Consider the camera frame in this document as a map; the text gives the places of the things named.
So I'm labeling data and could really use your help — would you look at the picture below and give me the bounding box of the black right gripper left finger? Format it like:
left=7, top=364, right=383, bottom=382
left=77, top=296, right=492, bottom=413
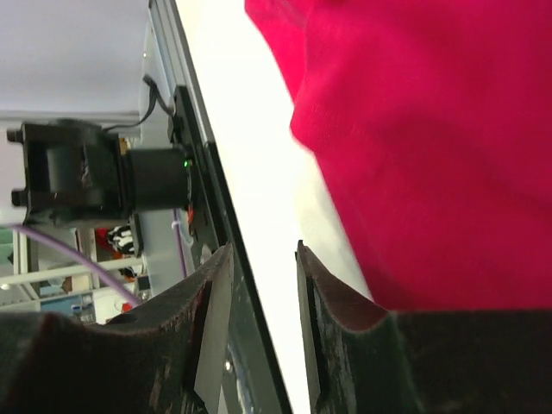
left=1, top=245, right=234, bottom=413

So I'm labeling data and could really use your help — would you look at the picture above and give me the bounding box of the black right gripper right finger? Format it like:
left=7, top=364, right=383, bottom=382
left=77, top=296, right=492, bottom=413
left=296, top=245, right=551, bottom=413

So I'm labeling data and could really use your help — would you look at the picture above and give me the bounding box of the crimson pink t-shirt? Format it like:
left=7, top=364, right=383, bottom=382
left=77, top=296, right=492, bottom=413
left=245, top=0, right=551, bottom=311

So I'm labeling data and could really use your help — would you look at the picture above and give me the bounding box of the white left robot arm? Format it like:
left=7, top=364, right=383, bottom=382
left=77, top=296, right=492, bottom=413
left=1, top=120, right=193, bottom=227

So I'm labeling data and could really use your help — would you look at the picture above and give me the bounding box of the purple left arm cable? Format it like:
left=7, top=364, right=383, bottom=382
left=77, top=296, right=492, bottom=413
left=8, top=206, right=191, bottom=310

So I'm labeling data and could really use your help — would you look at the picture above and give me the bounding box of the aluminium extrusion rail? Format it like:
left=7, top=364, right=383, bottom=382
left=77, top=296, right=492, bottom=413
left=137, top=0, right=208, bottom=147

